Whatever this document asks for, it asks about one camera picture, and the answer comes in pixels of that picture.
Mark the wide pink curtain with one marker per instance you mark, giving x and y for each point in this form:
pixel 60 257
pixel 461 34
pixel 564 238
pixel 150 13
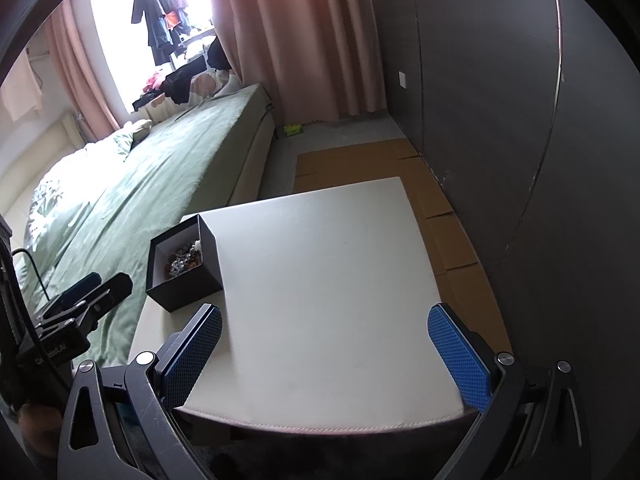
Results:
pixel 300 35

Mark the small green floor object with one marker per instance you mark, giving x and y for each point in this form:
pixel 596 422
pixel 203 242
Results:
pixel 293 130

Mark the black jewelry box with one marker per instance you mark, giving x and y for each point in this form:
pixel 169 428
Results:
pixel 200 280

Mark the beige bed headboard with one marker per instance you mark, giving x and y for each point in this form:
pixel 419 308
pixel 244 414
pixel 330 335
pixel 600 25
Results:
pixel 30 160

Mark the hanging white towel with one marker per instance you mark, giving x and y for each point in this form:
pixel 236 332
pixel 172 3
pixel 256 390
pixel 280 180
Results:
pixel 20 90

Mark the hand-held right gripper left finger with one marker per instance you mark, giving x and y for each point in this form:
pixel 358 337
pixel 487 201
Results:
pixel 195 355

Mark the person's left hand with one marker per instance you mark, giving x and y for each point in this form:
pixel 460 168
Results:
pixel 42 425

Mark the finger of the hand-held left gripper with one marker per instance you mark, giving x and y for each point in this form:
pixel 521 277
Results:
pixel 112 288
pixel 80 286

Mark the white crumpled duvet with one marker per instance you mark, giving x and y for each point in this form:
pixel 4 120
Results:
pixel 65 180

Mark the pile of dark clothes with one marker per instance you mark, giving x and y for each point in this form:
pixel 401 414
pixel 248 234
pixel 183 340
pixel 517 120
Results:
pixel 180 82

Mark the narrow pink curtain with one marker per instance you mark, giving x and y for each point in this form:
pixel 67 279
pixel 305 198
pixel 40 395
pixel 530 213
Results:
pixel 75 70

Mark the hanging dark clothes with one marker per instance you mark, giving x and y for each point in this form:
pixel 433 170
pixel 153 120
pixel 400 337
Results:
pixel 150 5

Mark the bed with green sheet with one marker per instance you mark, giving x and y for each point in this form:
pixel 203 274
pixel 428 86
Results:
pixel 175 160

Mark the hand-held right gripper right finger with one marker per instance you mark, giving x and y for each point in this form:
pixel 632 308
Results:
pixel 460 355

